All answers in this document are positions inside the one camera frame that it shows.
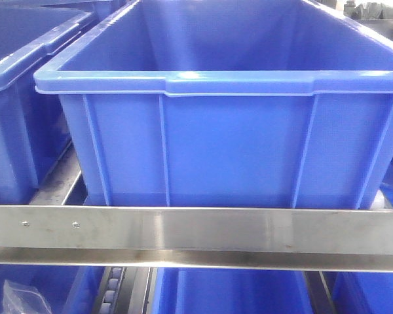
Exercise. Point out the large central blue bin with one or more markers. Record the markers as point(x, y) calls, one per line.
point(285, 104)

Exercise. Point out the lower central blue bin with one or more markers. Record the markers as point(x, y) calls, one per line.
point(204, 290)

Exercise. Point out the left neighbouring blue bin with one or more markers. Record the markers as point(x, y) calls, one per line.
point(33, 128)

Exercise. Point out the lower left blue bin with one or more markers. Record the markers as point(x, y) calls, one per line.
point(67, 289)

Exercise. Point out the lower right blue bin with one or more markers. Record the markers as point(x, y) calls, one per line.
point(361, 292)

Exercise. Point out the clear plastic bag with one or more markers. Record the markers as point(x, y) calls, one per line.
point(22, 299)

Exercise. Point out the steel shelf front rail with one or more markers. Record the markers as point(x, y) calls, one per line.
point(282, 239)

